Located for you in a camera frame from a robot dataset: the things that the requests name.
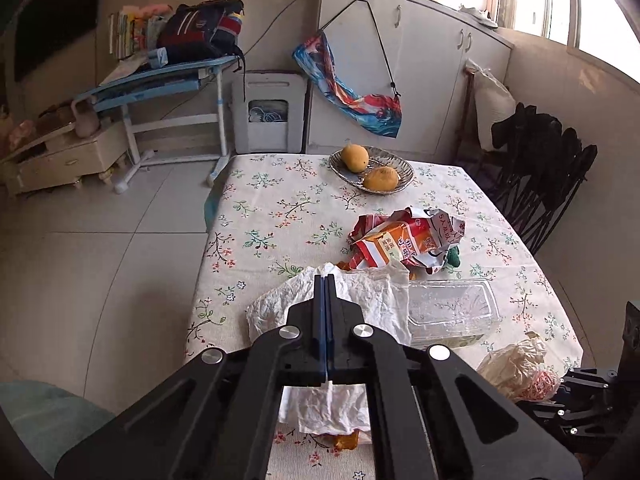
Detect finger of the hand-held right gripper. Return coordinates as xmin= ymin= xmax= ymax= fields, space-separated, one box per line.
xmin=516 ymin=396 xmax=568 ymax=433

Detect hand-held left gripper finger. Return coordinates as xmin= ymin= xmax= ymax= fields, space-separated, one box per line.
xmin=54 ymin=267 xmax=329 ymax=480
xmin=326 ymin=272 xmax=585 ymax=480

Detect white paper towel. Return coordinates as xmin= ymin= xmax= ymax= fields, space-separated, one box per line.
xmin=246 ymin=262 xmax=412 ymax=436

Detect orange red snack bag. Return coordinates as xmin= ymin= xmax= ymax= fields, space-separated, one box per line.
xmin=348 ymin=206 xmax=467 ymax=276

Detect crumpled translucent plastic bag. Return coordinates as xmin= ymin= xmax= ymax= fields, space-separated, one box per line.
xmin=477 ymin=331 xmax=563 ymax=403

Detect clear plastic food container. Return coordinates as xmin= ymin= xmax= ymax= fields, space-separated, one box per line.
xmin=407 ymin=277 xmax=502 ymax=351

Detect floral white tablecloth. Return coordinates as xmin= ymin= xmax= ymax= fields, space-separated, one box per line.
xmin=184 ymin=152 xmax=585 ymax=480

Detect woven metal fruit bowl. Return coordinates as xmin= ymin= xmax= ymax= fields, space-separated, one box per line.
xmin=328 ymin=146 xmax=416 ymax=194

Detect yellow mango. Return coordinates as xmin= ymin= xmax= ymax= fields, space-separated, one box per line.
xmin=341 ymin=144 xmax=370 ymax=173
xmin=363 ymin=166 xmax=400 ymax=193

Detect white air purifier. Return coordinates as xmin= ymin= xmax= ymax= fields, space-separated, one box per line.
xmin=231 ymin=70 xmax=305 ymax=155

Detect black folding chairs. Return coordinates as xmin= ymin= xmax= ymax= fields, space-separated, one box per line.
xmin=490 ymin=102 xmax=598 ymax=256

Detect white pillow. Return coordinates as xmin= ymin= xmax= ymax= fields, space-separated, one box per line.
xmin=472 ymin=67 xmax=517 ymax=151

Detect white cabinet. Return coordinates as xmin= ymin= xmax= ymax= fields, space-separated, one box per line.
xmin=302 ymin=0 xmax=516 ymax=163

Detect green seat cushion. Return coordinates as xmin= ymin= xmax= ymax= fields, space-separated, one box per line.
xmin=0 ymin=381 xmax=118 ymax=480

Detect blue white study desk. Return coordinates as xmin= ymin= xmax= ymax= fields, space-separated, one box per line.
xmin=75 ymin=52 xmax=241 ymax=195

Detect cream drawer chest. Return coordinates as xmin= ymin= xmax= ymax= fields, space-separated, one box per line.
xmin=0 ymin=120 xmax=132 ymax=196

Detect beige jug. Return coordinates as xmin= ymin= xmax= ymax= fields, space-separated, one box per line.
xmin=71 ymin=97 xmax=101 ymax=137

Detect black red backpack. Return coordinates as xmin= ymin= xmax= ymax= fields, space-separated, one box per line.
xmin=156 ymin=0 xmax=247 ymax=68

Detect row of books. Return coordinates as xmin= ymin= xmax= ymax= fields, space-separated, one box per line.
xmin=109 ymin=4 xmax=176 ymax=61

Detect black television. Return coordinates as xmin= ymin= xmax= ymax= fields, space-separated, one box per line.
xmin=14 ymin=0 xmax=101 ymax=83

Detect colourful drawstring bag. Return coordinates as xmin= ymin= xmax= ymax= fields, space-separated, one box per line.
xmin=292 ymin=0 xmax=405 ymax=138

